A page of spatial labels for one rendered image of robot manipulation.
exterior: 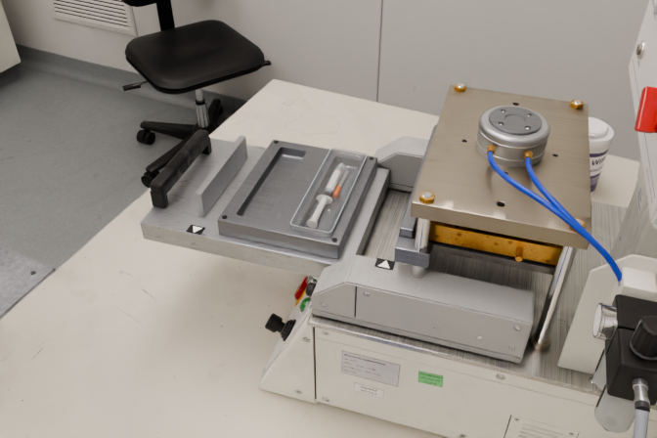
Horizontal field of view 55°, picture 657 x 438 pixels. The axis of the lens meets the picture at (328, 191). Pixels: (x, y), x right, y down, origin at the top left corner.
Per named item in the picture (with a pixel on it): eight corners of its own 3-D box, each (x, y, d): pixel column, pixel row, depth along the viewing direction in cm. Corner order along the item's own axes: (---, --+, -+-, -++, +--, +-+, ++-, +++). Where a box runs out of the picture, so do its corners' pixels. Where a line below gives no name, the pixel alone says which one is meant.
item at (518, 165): (620, 168, 86) (649, 83, 78) (636, 342, 63) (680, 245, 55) (442, 140, 92) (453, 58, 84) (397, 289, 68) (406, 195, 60)
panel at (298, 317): (325, 242, 114) (371, 174, 101) (262, 377, 91) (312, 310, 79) (315, 237, 113) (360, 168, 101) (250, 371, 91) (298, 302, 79)
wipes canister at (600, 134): (597, 181, 129) (618, 117, 120) (592, 204, 123) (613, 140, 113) (553, 170, 132) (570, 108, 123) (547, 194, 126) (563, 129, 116)
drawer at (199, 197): (388, 189, 97) (391, 147, 92) (349, 289, 80) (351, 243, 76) (213, 156, 104) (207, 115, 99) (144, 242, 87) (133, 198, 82)
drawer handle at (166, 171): (212, 151, 98) (209, 129, 96) (165, 209, 87) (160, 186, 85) (200, 149, 99) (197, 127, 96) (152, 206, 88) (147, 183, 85)
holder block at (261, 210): (376, 170, 94) (377, 156, 93) (338, 259, 79) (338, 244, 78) (274, 152, 98) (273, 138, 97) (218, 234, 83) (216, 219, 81)
